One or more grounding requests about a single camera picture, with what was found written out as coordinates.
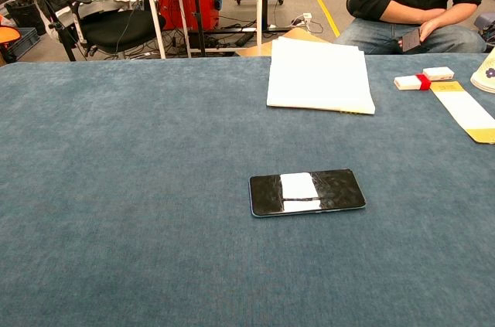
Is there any cardboard sheet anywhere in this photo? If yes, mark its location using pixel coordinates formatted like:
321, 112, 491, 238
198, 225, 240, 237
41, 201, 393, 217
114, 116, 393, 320
234, 27, 328, 57

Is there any black tripod pole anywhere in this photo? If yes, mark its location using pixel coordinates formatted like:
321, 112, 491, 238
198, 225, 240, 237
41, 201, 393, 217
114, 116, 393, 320
188, 0, 207, 57

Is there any black trash bin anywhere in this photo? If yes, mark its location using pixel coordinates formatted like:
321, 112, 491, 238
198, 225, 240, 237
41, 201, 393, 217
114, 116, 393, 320
4, 0, 46, 36

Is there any dark grey plastic crate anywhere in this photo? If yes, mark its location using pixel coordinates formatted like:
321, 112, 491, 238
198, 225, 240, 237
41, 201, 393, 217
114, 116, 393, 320
7, 26, 41, 60

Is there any black smartphone with teal back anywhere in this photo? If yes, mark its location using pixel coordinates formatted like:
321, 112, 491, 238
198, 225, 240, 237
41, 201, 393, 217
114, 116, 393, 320
248, 169, 367, 219

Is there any blue fabric table cover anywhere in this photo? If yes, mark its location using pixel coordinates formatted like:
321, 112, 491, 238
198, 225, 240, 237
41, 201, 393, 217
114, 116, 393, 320
0, 53, 495, 327

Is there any orange round object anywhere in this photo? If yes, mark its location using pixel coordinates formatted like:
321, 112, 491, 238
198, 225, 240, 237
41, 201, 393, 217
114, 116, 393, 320
0, 24, 22, 46

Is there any black light stand leg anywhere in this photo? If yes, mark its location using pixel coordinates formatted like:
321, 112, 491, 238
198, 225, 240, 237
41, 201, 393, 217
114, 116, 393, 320
23, 0, 77, 62

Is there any white box with red band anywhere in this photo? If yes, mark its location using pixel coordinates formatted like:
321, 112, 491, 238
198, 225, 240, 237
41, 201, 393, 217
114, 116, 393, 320
393, 73, 432, 92

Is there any small white box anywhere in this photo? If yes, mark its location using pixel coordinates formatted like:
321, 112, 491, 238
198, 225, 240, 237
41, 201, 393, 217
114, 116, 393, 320
422, 66, 456, 82

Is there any black office chair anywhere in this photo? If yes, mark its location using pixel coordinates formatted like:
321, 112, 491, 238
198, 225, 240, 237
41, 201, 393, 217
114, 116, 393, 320
60, 0, 167, 60

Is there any white paper stack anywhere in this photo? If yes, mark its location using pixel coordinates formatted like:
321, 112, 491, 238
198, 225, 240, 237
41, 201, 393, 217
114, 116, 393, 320
265, 38, 377, 116

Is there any stack of paper cups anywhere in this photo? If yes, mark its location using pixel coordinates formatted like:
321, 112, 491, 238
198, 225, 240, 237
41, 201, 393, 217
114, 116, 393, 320
469, 46, 495, 94

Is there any white and yellow paper strip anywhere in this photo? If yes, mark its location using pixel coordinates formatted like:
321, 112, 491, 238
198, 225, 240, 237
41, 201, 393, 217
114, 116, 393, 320
429, 80, 495, 145

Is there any red cabinet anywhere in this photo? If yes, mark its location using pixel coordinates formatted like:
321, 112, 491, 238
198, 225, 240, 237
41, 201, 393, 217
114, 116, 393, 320
155, 0, 220, 32

